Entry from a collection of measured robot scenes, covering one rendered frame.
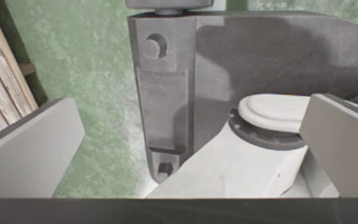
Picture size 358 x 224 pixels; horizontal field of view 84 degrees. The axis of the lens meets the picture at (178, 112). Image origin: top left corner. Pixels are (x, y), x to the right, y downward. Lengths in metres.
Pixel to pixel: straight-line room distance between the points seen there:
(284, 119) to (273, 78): 0.15
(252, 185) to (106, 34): 0.61
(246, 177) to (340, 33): 0.33
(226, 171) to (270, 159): 0.07
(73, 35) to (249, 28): 0.57
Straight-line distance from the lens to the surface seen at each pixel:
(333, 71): 0.52
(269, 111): 0.35
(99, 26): 0.74
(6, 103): 0.89
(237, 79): 0.48
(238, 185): 0.28
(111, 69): 0.76
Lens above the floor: 0.61
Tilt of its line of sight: 57 degrees down
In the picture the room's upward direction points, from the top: 157 degrees counter-clockwise
